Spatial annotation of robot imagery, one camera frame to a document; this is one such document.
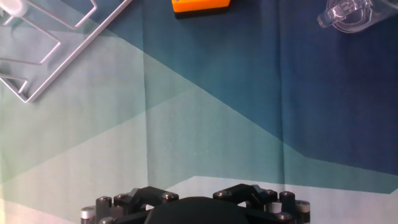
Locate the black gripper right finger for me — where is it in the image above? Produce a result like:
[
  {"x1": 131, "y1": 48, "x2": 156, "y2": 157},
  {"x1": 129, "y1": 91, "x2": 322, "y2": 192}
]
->
[{"x1": 213, "y1": 184, "x2": 311, "y2": 224}]

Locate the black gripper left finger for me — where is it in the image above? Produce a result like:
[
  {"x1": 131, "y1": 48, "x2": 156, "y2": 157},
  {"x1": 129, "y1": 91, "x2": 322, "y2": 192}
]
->
[{"x1": 80, "y1": 185, "x2": 180, "y2": 224}]

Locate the clear glass mug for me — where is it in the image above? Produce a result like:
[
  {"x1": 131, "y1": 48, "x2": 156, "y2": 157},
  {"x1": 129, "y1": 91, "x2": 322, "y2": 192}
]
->
[{"x1": 317, "y1": 0, "x2": 398, "y2": 34}]

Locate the blue green white tablecloth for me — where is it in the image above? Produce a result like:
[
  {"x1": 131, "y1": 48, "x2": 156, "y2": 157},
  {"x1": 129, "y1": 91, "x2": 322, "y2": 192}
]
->
[{"x1": 0, "y1": 0, "x2": 398, "y2": 224}]

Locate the orange emergency stop button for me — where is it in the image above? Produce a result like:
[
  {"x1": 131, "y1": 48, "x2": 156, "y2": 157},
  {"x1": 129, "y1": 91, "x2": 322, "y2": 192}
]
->
[{"x1": 171, "y1": 0, "x2": 231, "y2": 19}]

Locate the white wire cup rack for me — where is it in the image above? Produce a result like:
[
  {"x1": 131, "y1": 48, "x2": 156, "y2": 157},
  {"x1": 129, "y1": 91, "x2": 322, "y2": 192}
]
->
[{"x1": 0, "y1": 0, "x2": 134, "y2": 103}]

